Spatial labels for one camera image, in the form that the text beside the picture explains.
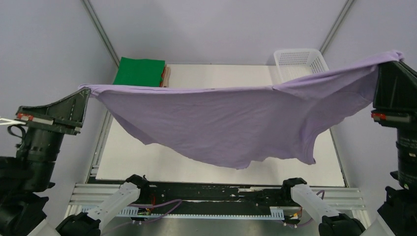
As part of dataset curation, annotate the red folded t shirt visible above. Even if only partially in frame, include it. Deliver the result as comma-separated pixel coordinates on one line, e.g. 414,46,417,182
159,69,166,88

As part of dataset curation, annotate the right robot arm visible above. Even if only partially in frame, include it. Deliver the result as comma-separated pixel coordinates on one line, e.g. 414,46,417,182
279,61,417,236

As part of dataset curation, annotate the beige folded t shirt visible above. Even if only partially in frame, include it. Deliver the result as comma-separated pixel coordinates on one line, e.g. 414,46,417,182
161,65,171,88

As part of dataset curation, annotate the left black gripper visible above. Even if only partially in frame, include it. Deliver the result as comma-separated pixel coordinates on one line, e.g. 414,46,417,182
17,84,92,185

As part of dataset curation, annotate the green folded t shirt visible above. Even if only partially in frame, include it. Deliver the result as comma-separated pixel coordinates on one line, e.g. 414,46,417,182
113,57,166,87

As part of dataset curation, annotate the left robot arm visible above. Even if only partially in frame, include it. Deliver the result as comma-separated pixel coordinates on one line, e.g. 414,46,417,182
0,88,151,236

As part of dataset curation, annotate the lavender t shirt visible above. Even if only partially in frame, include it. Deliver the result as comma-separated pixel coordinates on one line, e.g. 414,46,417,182
86,50,405,169

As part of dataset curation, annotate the white plastic basket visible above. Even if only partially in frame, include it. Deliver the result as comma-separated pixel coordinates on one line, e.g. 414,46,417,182
273,48,328,83

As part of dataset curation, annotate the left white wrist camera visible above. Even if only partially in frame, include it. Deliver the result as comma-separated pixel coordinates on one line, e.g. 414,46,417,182
0,118,26,125

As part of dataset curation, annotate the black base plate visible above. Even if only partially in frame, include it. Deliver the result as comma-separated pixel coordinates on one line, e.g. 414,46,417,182
131,182,302,216

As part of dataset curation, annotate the white slotted cable duct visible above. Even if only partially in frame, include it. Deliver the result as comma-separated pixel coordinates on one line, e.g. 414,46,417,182
80,205,285,219

